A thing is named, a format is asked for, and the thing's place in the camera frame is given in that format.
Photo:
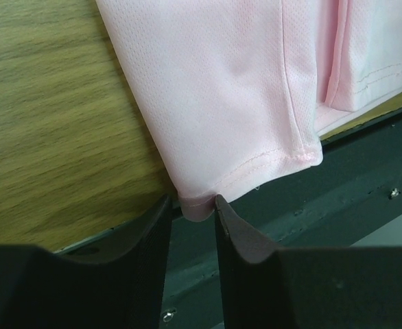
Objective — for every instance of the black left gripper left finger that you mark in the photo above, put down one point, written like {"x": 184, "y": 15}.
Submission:
{"x": 116, "y": 281}

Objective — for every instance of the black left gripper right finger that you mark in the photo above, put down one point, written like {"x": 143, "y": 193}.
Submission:
{"x": 266, "y": 285}

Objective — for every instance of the light pink t-shirt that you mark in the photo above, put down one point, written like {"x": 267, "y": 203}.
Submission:
{"x": 238, "y": 93}

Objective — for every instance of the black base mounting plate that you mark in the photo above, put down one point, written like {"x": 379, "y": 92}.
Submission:
{"x": 353, "y": 193}

